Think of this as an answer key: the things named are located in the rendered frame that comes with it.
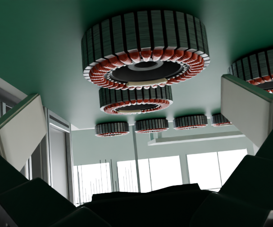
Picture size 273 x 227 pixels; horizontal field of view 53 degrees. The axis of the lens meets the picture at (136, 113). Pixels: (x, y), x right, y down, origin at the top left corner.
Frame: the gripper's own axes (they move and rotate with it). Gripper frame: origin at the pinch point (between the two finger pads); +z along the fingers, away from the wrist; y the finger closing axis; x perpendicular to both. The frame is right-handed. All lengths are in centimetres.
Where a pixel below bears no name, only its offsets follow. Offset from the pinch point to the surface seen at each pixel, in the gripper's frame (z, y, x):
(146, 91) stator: 17.9, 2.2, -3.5
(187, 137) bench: 273, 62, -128
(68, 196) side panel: 46, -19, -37
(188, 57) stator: 2.8, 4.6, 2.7
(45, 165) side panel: 27.9, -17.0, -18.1
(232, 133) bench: 276, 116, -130
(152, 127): 61, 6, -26
